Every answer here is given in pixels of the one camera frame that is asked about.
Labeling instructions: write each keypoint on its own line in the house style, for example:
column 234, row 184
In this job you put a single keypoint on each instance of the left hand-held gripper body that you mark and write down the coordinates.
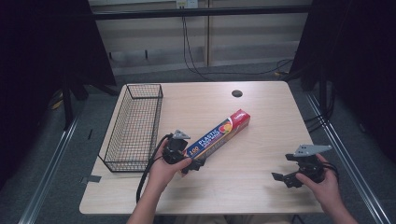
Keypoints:
column 174, row 151

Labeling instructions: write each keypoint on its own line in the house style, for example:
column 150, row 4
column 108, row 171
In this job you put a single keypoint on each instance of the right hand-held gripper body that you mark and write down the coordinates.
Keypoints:
column 309, row 165

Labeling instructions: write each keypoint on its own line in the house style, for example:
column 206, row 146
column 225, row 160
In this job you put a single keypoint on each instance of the long plastic wrap box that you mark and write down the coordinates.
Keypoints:
column 218, row 133

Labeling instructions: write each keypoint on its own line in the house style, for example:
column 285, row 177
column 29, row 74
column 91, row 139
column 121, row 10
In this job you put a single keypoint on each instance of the person's left hand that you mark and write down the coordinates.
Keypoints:
column 165, row 172

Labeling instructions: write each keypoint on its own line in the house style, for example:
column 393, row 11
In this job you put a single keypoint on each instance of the person's right hand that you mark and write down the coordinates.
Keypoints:
column 325, row 189

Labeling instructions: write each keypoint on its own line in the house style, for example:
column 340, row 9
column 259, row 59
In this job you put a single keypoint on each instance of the grey tape strip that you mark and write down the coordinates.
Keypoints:
column 91, row 179

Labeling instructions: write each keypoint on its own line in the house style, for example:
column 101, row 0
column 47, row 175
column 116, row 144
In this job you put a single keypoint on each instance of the black curtain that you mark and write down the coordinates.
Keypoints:
column 37, row 62
column 361, row 62

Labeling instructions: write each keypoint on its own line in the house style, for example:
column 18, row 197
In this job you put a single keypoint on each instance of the black metal stand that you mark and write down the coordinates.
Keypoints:
column 67, row 105

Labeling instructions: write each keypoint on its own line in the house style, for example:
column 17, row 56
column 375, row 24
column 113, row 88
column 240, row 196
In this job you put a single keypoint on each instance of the black horizontal bar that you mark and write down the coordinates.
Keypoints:
column 202, row 12

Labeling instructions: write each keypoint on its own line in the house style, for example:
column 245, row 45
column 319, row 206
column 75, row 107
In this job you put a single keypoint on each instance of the aluminium floor rail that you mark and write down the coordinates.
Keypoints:
column 358, row 174
column 46, row 174

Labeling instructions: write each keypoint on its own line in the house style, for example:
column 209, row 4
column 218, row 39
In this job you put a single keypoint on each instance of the white wall socket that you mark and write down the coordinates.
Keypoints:
column 186, row 3

